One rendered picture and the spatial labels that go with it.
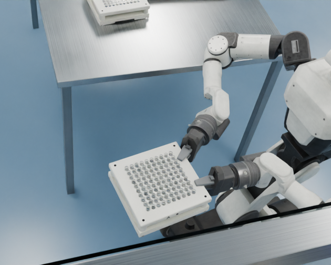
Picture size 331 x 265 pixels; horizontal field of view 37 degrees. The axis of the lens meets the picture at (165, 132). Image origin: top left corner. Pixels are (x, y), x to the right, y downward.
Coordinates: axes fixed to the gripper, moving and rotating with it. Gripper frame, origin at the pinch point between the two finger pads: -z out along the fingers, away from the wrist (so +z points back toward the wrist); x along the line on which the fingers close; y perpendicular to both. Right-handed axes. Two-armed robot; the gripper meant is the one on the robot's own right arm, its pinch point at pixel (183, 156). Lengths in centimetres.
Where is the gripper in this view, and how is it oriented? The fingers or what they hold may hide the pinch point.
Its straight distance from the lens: 164.5
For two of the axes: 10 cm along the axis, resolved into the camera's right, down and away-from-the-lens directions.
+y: -8.6, -4.7, 2.2
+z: 4.9, -6.1, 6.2
